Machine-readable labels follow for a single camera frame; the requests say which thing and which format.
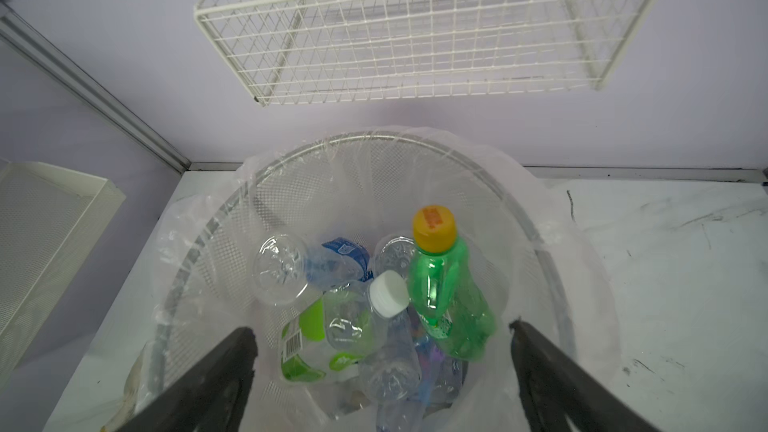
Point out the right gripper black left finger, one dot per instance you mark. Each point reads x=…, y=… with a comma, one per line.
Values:
x=211, y=396

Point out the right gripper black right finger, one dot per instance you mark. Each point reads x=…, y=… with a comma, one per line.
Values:
x=558, y=395

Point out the green soda bottle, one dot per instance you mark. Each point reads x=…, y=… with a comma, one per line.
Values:
x=451, y=307

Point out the grey bin with plastic liner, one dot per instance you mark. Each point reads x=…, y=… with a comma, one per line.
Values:
x=527, y=256

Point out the white mesh two-tier shelf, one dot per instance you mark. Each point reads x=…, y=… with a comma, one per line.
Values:
x=51, y=219

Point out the white wire wall basket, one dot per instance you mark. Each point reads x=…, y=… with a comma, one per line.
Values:
x=297, y=52

